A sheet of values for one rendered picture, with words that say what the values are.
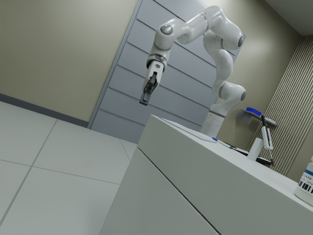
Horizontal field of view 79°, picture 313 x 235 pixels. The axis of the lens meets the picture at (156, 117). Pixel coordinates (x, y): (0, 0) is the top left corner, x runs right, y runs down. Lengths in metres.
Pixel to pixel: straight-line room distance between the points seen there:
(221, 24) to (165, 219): 0.89
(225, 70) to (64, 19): 3.10
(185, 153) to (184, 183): 0.08
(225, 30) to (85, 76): 3.02
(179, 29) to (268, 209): 0.63
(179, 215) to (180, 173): 0.11
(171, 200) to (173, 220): 0.05
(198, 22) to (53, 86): 3.18
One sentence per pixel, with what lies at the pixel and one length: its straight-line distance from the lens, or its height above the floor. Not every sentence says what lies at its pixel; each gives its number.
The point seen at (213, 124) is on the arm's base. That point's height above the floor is 1.03.
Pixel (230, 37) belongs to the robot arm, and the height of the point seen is 1.46.
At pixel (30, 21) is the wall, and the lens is 3.91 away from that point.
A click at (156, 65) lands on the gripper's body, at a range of 0.75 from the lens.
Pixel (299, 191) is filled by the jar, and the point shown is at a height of 0.98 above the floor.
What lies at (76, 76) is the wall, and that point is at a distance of 3.78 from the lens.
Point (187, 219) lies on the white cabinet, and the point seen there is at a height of 0.78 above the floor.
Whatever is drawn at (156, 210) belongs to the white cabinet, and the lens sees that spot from 0.65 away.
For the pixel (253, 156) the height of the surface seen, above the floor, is 0.98.
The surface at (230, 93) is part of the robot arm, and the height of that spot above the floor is 1.26.
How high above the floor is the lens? 1.03
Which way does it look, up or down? 5 degrees down
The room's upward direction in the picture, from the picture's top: 24 degrees clockwise
